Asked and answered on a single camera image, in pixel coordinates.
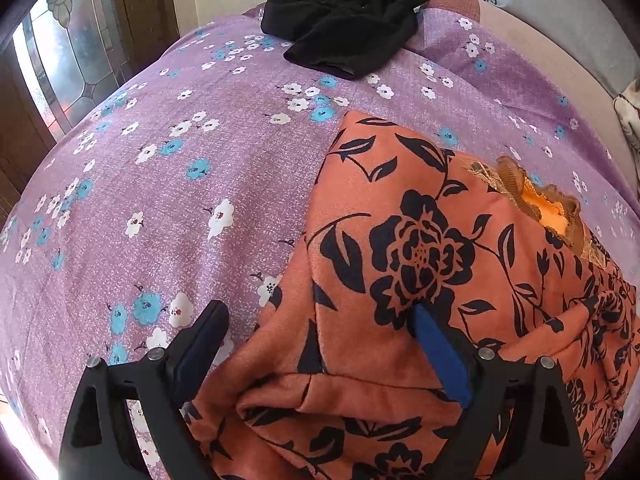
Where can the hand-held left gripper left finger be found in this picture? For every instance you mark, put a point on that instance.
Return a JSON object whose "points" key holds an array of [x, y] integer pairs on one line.
{"points": [[197, 347]]}

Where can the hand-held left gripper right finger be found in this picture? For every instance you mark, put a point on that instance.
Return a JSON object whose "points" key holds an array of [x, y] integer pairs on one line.
{"points": [[442, 355]]}

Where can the orange black floral garment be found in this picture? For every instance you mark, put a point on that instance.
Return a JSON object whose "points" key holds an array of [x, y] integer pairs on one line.
{"points": [[425, 310]]}

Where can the purple floral bed sheet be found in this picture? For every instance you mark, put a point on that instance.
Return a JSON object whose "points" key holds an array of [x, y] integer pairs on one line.
{"points": [[175, 200]]}

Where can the beige patterned blanket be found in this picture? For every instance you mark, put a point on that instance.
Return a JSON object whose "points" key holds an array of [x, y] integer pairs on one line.
{"points": [[629, 115]]}

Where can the pink mattress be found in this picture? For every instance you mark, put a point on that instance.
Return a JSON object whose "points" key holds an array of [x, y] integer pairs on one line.
{"points": [[550, 55]]}

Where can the stained glass door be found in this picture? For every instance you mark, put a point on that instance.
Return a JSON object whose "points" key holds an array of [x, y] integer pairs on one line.
{"points": [[65, 55]]}

